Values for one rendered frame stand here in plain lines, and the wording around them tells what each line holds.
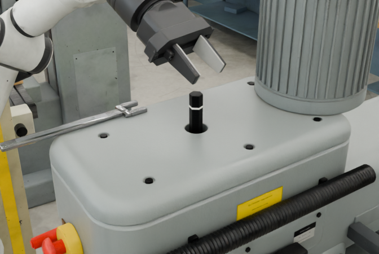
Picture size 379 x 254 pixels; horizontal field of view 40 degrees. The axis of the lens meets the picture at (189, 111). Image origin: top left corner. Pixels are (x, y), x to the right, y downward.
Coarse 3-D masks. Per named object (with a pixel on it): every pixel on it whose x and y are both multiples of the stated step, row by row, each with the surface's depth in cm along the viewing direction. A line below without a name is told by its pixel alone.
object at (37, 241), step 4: (56, 228) 89; (48, 232) 88; (52, 232) 88; (36, 236) 88; (40, 236) 88; (44, 236) 88; (48, 236) 88; (52, 236) 88; (56, 236) 88; (32, 240) 87; (36, 240) 87; (40, 240) 87; (52, 240) 88; (32, 244) 87; (36, 244) 87; (40, 244) 87; (36, 248) 87
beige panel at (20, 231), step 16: (0, 128) 250; (0, 160) 257; (16, 160) 262; (0, 176) 260; (16, 176) 266; (0, 192) 264; (16, 192) 270; (0, 208) 268; (16, 208) 273; (0, 224) 272; (16, 224) 277; (16, 240) 281
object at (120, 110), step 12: (120, 108) 88; (144, 108) 88; (84, 120) 84; (96, 120) 85; (36, 132) 81; (48, 132) 81; (60, 132) 82; (0, 144) 78; (12, 144) 78; (24, 144) 79
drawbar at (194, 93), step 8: (192, 96) 80; (200, 96) 80; (192, 104) 81; (200, 104) 81; (192, 112) 82; (200, 112) 82; (192, 120) 82; (200, 120) 83; (192, 128) 83; (200, 128) 83
